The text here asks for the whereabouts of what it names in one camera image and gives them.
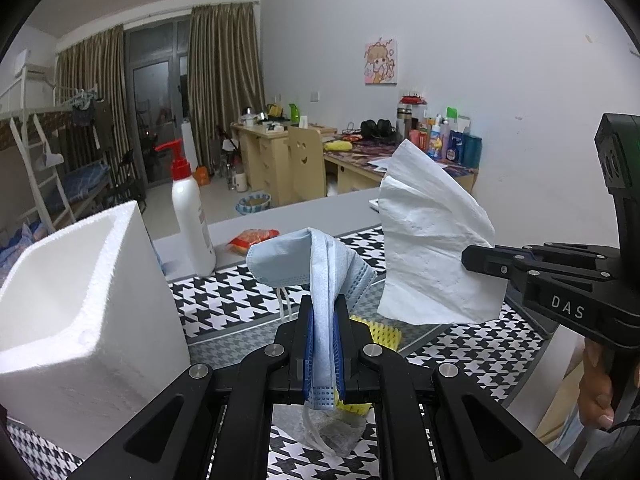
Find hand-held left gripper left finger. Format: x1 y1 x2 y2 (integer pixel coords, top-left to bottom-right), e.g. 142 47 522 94
65 296 316 480

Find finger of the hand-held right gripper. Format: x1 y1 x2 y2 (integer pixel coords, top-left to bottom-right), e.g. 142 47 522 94
462 242 618 263
462 261 616 288

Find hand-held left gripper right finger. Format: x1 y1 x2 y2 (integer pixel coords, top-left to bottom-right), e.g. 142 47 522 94
334 296 576 480

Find white tissue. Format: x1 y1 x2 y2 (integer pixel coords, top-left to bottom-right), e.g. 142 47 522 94
377 139 506 325

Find blue face mask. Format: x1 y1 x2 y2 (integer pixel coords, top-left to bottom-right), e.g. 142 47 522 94
246 227 378 413

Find white foam box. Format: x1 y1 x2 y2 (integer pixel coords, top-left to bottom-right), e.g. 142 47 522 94
0 200 193 431

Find person's right hand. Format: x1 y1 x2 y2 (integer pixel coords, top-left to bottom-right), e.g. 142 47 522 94
577 337 613 428

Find houndstooth table mat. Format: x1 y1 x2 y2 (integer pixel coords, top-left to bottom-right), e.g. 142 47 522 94
0 225 551 480

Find cluster of toiletry bottles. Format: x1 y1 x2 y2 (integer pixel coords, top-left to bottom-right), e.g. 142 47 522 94
410 105 484 164

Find red snack packet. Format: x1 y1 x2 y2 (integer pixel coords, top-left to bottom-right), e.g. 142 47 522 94
226 229 281 256

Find steel flask red lid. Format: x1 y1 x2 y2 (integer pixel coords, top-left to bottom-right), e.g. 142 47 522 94
397 92 426 142

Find blue patterned waste bin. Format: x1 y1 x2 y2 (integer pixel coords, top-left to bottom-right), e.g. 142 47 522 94
236 192 274 217

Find black headphones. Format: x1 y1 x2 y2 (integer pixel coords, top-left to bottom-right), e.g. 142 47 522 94
360 119 399 140

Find white pump bottle red top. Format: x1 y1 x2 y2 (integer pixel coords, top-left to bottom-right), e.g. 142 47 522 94
155 139 217 277

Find wooden chair smiley cutout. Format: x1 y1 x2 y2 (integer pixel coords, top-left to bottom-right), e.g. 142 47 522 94
286 125 327 205

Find cluster of clear plastic bottles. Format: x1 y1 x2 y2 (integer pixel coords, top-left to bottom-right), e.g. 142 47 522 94
220 155 247 192

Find wooden desk with drawers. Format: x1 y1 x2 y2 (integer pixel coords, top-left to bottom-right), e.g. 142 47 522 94
230 121 338 207

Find black folding chair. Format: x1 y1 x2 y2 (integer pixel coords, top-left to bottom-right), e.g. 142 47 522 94
107 149 149 207

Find white metal bunk bed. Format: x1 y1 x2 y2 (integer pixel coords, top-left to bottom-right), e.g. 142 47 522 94
0 67 51 261
50 85 146 223

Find blue checked mattress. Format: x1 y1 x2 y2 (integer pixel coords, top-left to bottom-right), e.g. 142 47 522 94
62 162 112 199

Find brown curtain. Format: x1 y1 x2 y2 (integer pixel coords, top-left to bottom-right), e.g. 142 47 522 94
55 25 126 201
187 2 266 172

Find glass balcony door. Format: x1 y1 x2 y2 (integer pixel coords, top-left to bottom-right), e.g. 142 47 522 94
124 15 193 187

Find blue plaid quilt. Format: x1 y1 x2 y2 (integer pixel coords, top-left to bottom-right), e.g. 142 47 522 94
0 220 51 272

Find white bed ladder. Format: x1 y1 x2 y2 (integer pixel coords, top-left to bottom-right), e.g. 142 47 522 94
10 112 77 235

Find hanging dark clothes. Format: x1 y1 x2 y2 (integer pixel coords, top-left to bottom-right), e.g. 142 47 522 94
70 92 114 152

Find white hanging bag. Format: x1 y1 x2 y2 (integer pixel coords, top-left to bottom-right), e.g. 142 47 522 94
41 140 65 167

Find white air conditioner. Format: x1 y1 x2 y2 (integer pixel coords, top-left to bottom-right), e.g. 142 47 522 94
15 49 56 79

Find cartoon wall poster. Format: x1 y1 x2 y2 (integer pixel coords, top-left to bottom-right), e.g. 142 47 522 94
363 37 400 86

